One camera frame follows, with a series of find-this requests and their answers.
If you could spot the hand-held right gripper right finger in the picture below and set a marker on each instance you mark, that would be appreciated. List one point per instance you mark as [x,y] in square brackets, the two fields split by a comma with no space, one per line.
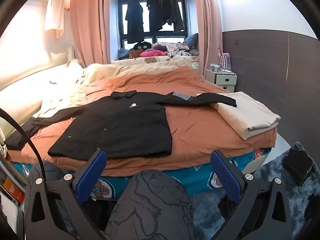
[225,177]

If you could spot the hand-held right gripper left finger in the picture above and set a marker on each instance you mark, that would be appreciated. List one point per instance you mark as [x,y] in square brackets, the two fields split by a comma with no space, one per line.
[91,175]

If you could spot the black jacket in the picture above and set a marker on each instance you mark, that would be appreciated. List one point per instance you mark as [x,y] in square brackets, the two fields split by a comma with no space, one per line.
[120,127]

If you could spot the dark folded clothes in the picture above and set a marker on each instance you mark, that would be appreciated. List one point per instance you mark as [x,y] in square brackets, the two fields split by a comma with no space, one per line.
[297,167]

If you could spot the dark crumpled clothes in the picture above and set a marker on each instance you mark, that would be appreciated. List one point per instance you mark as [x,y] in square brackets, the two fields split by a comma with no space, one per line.
[20,137]

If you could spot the pile of patterned clothes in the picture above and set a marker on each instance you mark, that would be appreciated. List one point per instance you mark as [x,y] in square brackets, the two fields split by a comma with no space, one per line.
[172,47]

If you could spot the hanging dark clothes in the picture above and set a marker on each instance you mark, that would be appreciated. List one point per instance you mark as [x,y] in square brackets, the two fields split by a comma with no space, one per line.
[162,10]

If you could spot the person's left leg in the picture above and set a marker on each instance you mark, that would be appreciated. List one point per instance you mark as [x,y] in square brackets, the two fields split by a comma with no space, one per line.
[47,170]

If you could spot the person's leg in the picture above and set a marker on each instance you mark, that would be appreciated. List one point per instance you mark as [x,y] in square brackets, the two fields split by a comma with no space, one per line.
[150,205]
[47,170]

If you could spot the grey shaggy rug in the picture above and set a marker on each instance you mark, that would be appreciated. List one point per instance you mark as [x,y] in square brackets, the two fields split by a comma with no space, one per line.
[270,165]

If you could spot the orange blanket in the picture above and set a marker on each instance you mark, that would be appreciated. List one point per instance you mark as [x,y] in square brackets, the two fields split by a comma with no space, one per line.
[200,130]

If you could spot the folded beige sheet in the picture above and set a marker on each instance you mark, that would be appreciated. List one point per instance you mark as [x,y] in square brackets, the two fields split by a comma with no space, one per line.
[250,120]

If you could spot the person's right leg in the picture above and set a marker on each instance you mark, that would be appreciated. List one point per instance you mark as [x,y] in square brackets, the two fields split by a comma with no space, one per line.
[150,205]

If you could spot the orange box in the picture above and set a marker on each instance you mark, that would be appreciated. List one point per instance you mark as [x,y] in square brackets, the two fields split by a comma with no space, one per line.
[12,190]

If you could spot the blue patterned cloth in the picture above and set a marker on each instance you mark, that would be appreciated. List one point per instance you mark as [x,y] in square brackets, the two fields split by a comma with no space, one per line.
[182,96]

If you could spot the white nightstand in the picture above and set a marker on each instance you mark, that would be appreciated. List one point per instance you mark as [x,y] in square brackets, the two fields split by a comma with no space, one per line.
[225,80]

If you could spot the white power strip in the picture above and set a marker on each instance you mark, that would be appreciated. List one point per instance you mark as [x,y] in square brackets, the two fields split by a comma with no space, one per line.
[228,72]

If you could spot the white pillow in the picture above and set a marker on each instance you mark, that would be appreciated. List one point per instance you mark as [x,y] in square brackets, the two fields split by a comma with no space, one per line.
[75,63]

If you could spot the cream padded headboard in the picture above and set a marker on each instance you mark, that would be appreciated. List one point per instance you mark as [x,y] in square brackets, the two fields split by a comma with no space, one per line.
[25,80]

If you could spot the pink striped bag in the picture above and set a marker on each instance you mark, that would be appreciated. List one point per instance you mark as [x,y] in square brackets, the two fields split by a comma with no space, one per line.
[225,60]

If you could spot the brown plush toy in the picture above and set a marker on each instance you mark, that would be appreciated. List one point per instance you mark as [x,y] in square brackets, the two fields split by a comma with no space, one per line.
[135,53]

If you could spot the grey pillow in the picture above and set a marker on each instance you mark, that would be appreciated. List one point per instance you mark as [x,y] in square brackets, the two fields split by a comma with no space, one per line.
[193,52]

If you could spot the dark plush toy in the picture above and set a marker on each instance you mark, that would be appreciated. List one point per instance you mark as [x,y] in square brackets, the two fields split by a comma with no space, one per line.
[141,46]

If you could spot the blue pillow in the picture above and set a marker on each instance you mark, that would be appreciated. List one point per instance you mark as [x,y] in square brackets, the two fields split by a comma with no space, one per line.
[191,41]

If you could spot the pink curtain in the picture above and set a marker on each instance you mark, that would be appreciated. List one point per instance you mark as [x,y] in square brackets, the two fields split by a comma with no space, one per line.
[207,17]
[87,25]

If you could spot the black framed window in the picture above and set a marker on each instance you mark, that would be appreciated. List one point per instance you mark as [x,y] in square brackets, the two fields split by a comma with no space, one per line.
[160,35]

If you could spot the hanging black coat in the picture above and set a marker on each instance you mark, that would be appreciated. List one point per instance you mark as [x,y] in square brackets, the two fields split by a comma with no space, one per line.
[135,17]

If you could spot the hanging white garment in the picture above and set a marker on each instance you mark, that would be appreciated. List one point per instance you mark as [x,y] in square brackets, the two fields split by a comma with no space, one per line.
[53,12]

